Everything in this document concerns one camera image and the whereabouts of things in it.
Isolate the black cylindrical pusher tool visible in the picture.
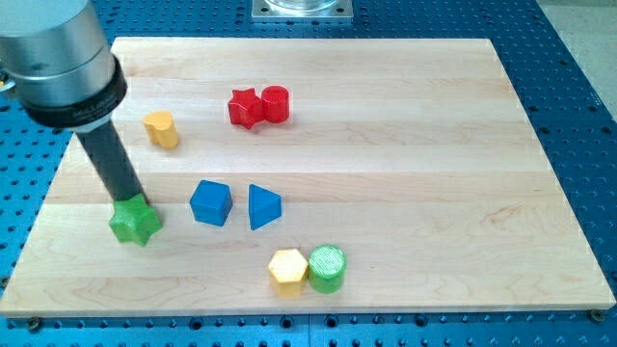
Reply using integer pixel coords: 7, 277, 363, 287
77, 120, 144, 201

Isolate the green star block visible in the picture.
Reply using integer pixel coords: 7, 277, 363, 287
108, 194, 163, 247

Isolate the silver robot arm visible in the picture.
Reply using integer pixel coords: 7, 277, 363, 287
1, 0, 144, 200

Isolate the red star block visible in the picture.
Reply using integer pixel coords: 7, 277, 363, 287
228, 88, 264, 129

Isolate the blue triangle block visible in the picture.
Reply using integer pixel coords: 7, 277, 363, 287
248, 184, 282, 230

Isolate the yellow heart block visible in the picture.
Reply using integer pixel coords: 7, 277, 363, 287
142, 111, 179, 149

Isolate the blue cube block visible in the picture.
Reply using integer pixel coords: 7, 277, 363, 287
189, 180, 232, 227

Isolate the red cylinder block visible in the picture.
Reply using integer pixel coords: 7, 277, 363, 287
261, 86, 290, 123

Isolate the wooden board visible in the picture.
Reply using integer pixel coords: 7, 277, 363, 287
1, 38, 615, 317

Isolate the yellow hexagon block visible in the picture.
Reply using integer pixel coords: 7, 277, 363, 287
268, 249, 309, 298

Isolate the green cylinder block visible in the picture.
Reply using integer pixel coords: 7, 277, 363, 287
308, 245, 347, 294

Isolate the metal base plate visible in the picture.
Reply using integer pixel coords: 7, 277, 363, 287
252, 0, 354, 20

